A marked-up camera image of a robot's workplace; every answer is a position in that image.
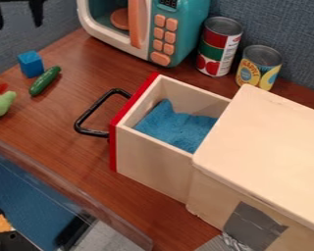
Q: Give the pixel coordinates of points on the drawer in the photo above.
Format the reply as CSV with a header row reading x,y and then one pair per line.
x,y
151,153

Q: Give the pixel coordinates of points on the blue block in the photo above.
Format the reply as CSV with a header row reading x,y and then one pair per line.
x,y
31,63

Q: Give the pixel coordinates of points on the green toy cucumber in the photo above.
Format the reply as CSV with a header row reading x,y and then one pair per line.
x,y
44,81

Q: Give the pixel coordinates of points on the toy microwave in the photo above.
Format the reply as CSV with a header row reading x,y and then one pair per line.
x,y
164,29

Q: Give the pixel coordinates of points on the blue cloth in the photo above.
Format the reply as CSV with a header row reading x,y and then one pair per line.
x,y
177,127

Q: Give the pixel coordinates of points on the red and green can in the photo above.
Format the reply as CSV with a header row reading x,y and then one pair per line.
x,y
218,47

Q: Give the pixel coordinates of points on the yellow and blue can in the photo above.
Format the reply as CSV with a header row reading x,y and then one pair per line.
x,y
258,68

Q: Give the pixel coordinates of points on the cabinet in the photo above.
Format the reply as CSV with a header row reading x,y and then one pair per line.
x,y
269,170

